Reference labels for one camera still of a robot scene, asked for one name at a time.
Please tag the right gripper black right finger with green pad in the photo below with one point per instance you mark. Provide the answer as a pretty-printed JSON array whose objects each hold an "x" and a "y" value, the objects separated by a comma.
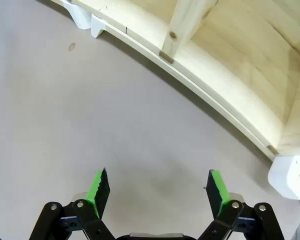
[{"x": 222, "y": 212}]

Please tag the light wooden shelf unit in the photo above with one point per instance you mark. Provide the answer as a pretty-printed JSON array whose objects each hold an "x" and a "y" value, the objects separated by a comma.
[{"x": 240, "y": 62}]

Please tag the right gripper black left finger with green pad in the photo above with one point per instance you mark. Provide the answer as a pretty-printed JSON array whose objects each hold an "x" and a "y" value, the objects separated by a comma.
[{"x": 90, "y": 212}]

